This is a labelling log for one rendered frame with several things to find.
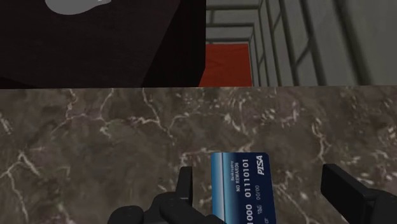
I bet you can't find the blue payment card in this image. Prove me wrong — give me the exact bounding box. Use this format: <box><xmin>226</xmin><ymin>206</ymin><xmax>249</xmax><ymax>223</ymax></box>
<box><xmin>211</xmin><ymin>151</ymin><xmax>277</xmax><ymax>224</ymax></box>

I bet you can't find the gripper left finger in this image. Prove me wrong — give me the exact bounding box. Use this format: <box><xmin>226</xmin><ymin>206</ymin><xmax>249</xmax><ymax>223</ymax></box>
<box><xmin>107</xmin><ymin>166</ymin><xmax>227</xmax><ymax>224</ymax></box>

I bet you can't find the grey metal shelf frame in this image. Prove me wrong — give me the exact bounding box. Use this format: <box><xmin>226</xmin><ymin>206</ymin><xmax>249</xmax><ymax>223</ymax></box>
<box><xmin>205</xmin><ymin>0</ymin><xmax>373</xmax><ymax>87</ymax></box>

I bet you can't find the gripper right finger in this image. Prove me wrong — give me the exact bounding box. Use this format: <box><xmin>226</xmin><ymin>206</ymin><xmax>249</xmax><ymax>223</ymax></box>
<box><xmin>320</xmin><ymin>163</ymin><xmax>397</xmax><ymax>224</ymax></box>

